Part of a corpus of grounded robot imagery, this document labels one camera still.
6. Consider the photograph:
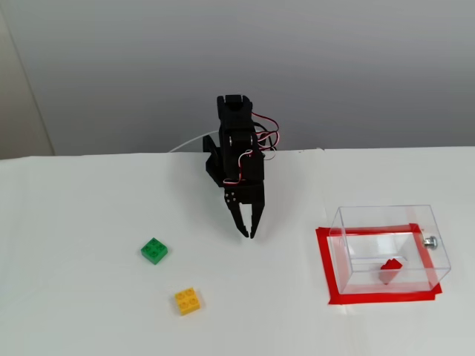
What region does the red white arm servo wire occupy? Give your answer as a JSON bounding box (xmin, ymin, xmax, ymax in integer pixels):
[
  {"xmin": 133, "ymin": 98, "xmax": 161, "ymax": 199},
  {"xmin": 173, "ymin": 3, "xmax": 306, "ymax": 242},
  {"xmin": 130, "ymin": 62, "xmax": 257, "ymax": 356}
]
[{"xmin": 254, "ymin": 113, "xmax": 282, "ymax": 162}]

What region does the red white gripper servo wire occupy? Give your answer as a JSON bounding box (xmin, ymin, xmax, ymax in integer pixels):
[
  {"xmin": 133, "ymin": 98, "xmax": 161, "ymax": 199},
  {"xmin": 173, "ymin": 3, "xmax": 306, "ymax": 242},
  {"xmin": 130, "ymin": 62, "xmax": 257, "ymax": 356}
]
[{"xmin": 222, "ymin": 149, "xmax": 255, "ymax": 185}]

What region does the white cable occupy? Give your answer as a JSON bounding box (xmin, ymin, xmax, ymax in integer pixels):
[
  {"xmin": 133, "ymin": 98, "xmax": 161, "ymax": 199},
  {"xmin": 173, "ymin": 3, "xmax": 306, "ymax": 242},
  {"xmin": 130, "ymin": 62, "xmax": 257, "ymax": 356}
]
[{"xmin": 168, "ymin": 129, "xmax": 222, "ymax": 154}]

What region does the yellow lego brick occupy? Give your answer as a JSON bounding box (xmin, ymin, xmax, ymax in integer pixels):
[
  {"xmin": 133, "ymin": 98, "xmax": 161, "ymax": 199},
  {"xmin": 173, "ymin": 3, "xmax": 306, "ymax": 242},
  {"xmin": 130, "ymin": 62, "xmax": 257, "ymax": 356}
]
[{"xmin": 174, "ymin": 286, "xmax": 203, "ymax": 317}]

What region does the transparent plastic box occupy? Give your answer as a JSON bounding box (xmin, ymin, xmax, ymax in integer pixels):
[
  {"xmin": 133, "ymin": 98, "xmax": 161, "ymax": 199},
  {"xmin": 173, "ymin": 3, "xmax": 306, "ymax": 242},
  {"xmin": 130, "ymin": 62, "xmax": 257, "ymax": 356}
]
[{"xmin": 328, "ymin": 203, "xmax": 453, "ymax": 297}]

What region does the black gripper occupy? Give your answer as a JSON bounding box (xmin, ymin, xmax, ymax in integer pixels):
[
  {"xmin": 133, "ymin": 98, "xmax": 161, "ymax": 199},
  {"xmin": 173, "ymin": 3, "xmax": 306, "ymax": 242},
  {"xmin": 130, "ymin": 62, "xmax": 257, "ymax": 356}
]
[{"xmin": 223, "ymin": 147, "xmax": 267, "ymax": 239}]

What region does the silver box lock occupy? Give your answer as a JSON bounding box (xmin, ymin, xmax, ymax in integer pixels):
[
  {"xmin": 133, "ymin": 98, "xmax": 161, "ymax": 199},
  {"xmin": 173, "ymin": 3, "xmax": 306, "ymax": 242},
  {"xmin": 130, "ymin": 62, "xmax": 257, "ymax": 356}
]
[{"xmin": 420, "ymin": 228, "xmax": 439, "ymax": 251}]

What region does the red lego brick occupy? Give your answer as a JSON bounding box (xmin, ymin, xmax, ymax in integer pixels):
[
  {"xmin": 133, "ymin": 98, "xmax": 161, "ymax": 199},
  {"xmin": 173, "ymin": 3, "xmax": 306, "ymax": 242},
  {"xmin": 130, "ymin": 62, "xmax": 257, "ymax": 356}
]
[{"xmin": 379, "ymin": 258, "xmax": 404, "ymax": 286}]

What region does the green lego brick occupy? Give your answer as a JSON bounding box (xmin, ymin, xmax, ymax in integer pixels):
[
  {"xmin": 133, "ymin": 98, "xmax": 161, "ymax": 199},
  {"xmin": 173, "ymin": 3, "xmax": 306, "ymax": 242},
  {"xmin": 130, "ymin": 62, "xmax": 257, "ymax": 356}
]
[{"xmin": 140, "ymin": 237, "xmax": 169, "ymax": 266}]

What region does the red tape frame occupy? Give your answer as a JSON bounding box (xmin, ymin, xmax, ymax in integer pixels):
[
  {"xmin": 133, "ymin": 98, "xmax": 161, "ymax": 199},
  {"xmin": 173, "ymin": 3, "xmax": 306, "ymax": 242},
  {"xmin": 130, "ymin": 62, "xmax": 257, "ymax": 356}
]
[{"xmin": 315, "ymin": 222, "xmax": 443, "ymax": 306}]

